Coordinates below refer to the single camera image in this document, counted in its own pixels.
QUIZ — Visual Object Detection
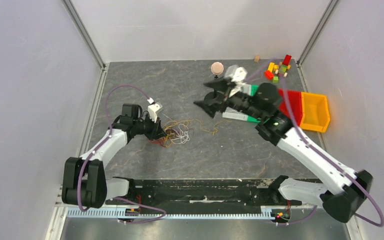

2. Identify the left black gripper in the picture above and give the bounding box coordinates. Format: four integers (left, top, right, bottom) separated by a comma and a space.
133, 113, 167, 141

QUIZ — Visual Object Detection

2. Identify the coloured wire bundle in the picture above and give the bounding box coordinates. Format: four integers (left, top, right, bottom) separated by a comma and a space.
148, 114, 233, 149

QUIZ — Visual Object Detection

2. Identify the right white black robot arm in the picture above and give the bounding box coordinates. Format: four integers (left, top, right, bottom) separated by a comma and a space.
194, 77, 373, 223

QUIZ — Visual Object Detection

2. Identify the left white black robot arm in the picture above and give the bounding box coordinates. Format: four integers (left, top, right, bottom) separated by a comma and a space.
61, 102, 167, 211

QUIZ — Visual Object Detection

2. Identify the white plastic bin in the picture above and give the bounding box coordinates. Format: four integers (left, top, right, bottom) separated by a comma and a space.
222, 84, 252, 122

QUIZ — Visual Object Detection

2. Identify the black stand with pink ball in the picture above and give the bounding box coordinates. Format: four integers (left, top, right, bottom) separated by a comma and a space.
204, 62, 224, 101

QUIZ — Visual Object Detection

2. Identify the green plastic bin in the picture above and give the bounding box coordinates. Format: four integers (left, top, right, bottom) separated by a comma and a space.
246, 82, 273, 123

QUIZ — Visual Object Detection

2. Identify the small wooden cube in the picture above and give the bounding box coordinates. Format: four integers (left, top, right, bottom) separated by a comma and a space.
253, 55, 261, 63

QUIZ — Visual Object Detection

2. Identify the pile of coloured toy blocks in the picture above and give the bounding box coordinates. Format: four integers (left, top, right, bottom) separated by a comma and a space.
263, 54, 292, 83

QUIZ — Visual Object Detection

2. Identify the red plastic bin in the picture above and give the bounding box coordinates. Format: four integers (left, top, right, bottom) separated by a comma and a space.
277, 88, 304, 127

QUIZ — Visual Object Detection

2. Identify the orange plastic bin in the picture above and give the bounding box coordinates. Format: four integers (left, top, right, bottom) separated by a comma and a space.
300, 92, 331, 133

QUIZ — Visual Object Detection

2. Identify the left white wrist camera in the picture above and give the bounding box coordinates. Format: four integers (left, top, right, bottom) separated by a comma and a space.
147, 97, 163, 123

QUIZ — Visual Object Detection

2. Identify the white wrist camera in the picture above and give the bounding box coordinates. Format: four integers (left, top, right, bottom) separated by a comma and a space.
223, 64, 248, 98
147, 97, 163, 123

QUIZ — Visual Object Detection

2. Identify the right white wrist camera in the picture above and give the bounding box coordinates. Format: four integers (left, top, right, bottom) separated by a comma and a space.
223, 64, 248, 98

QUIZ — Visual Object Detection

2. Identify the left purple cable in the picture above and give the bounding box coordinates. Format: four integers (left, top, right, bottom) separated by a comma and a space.
76, 84, 167, 225

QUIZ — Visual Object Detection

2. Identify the purple cable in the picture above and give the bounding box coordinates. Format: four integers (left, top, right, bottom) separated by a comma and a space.
244, 59, 384, 228
76, 84, 167, 225

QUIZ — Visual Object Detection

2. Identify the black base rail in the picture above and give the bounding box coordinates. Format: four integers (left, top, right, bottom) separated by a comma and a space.
104, 178, 304, 220

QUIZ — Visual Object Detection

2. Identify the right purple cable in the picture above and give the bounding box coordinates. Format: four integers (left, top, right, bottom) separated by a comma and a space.
244, 59, 384, 228

